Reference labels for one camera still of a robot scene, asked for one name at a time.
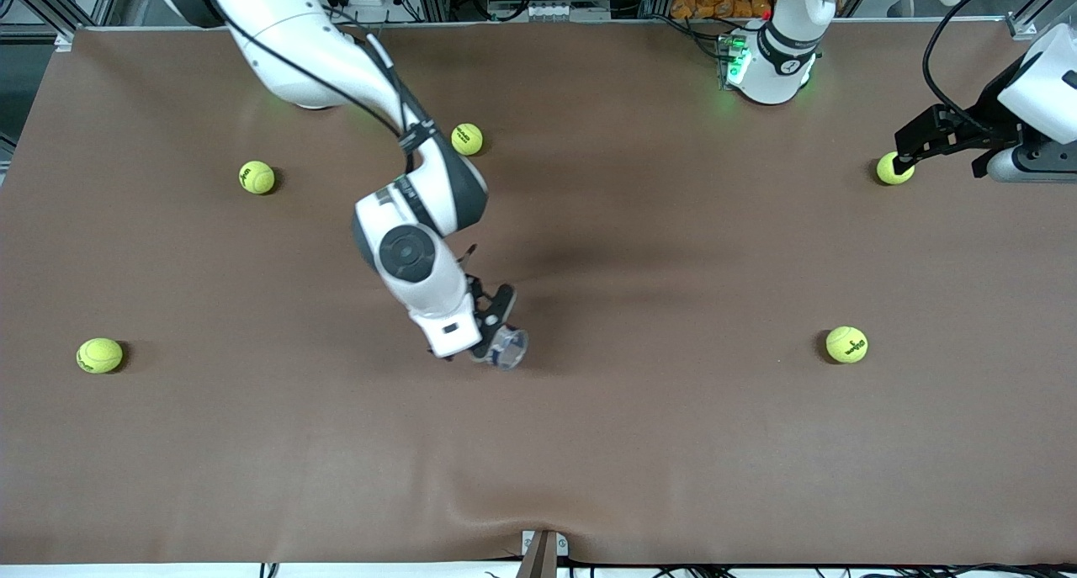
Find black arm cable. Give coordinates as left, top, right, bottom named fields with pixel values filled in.
left=922, top=0, right=1032, bottom=135
left=200, top=0, right=440, bottom=155

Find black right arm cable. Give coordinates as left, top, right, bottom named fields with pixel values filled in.
left=200, top=0, right=440, bottom=155

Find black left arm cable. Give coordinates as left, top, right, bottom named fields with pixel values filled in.
left=922, top=0, right=1032, bottom=135

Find brown table mat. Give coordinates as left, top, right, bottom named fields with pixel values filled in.
left=0, top=21, right=1077, bottom=567

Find aluminium camera post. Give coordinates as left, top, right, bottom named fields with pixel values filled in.
left=515, top=529, right=570, bottom=578

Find white blue tennis ball can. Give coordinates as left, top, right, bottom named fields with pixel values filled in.
left=486, top=326, right=529, bottom=371

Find aluminium frame profile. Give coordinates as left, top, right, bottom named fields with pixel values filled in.
left=0, top=0, right=127, bottom=53
left=1005, top=0, right=1077, bottom=42

